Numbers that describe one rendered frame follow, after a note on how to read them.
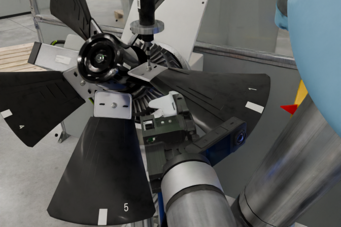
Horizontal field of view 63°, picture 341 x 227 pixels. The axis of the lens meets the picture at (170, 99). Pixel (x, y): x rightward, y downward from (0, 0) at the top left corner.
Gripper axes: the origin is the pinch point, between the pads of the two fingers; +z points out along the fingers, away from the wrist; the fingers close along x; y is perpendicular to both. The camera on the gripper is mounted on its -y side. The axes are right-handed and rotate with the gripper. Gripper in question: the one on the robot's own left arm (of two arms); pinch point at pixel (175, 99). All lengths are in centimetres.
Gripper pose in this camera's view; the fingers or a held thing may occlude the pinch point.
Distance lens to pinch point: 54.2
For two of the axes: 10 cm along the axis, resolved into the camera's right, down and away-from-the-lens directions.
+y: -9.8, 1.8, -0.9
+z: -1.7, -5.2, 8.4
